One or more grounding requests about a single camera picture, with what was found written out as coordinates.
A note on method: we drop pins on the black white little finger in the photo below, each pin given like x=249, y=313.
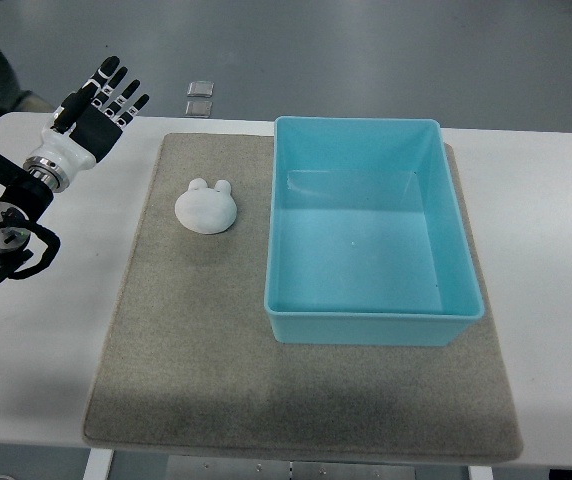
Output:
x=131, y=112

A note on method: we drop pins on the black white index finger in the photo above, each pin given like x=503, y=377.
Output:
x=98, y=83

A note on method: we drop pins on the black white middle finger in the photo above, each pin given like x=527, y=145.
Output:
x=112, y=78

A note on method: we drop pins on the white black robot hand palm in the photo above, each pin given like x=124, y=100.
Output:
x=61, y=156

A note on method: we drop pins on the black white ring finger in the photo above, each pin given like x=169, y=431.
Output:
x=119, y=102

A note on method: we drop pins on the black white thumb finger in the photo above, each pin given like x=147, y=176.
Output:
x=72, y=108

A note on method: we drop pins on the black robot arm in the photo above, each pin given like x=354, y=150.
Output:
x=26, y=247

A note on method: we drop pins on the blue plastic box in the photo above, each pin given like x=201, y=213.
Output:
x=367, y=241

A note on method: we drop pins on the clear floor tile lower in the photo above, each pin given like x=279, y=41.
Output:
x=198, y=108

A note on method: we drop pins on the clear floor tile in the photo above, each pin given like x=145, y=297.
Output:
x=201, y=89
x=198, y=108

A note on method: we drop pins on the clear floor tile upper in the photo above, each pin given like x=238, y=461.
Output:
x=201, y=89

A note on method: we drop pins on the grey felt mat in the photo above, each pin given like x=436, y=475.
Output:
x=190, y=364

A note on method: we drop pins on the white table leg left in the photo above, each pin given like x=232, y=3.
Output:
x=98, y=465

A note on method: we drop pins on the white table leg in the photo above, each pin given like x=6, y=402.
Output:
x=480, y=473
x=98, y=465

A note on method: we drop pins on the grey metal table crossbar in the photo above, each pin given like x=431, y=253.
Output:
x=223, y=468

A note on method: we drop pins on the white table leg right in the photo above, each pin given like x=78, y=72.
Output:
x=480, y=473

